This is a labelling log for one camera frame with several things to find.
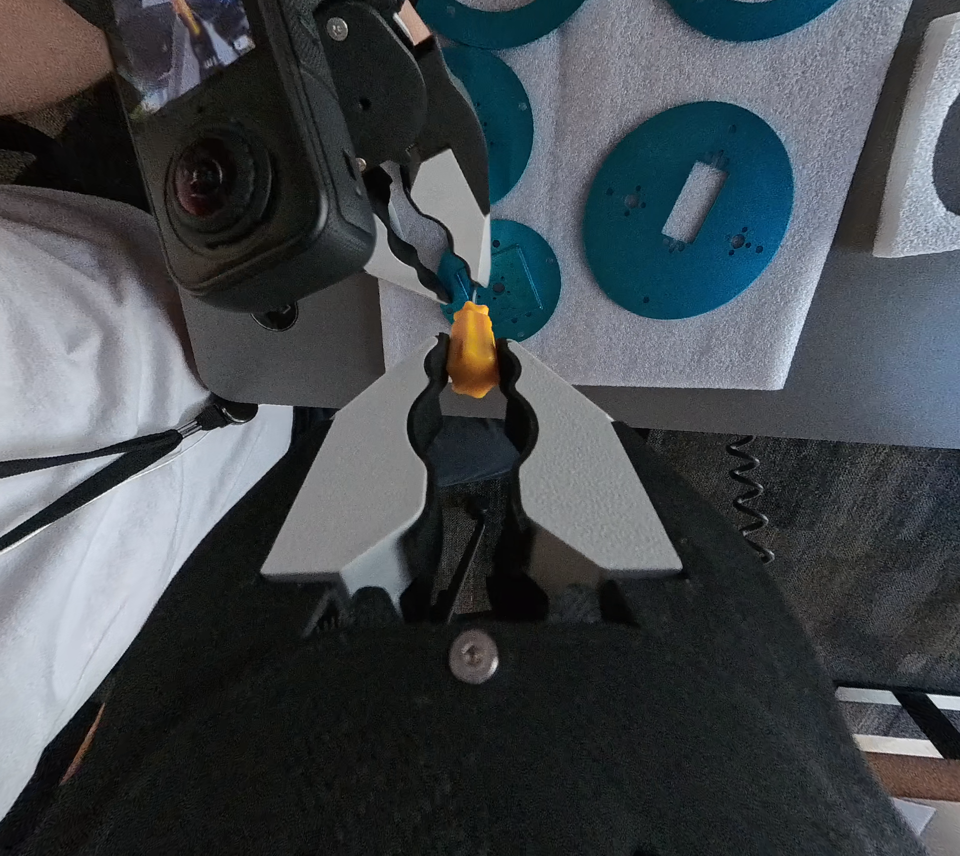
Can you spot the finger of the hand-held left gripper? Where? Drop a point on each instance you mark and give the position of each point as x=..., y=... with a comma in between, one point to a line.
x=390, y=264
x=457, y=204

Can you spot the black round desk control button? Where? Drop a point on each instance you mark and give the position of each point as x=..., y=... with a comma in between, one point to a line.
x=277, y=320

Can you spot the person's left forearm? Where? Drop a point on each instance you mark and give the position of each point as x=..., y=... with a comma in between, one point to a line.
x=45, y=54

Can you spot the white foam sheet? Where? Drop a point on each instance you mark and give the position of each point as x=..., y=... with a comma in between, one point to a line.
x=637, y=69

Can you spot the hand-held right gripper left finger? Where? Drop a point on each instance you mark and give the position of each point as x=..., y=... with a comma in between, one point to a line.
x=352, y=496

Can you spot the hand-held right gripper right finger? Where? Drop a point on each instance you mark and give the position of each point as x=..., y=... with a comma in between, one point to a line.
x=592, y=489

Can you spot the large blue disc rectangular cutout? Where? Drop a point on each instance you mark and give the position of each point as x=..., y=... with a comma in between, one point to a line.
x=637, y=256

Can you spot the blue round plate with bracket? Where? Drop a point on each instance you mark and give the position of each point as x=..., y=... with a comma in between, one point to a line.
x=525, y=271

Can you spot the small blue round disc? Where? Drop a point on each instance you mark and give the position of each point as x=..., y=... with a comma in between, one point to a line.
x=502, y=114

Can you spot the white foam block round hole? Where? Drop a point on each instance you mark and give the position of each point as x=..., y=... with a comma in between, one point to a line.
x=900, y=196

